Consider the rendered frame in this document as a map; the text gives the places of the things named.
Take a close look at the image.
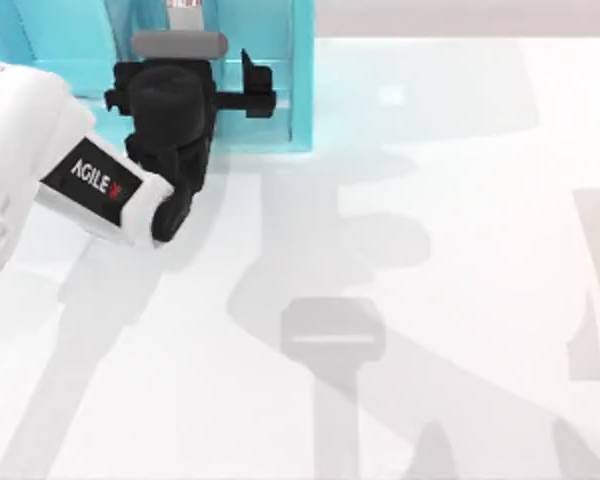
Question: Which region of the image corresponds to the grey book with red label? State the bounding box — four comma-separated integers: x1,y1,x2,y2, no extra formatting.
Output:
166,0,205,33

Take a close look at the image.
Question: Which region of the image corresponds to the pale grey rounded box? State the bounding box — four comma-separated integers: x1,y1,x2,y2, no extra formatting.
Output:
131,30,230,61

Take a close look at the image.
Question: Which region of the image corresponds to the light blue rack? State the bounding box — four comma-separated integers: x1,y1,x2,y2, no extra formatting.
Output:
0,0,316,157

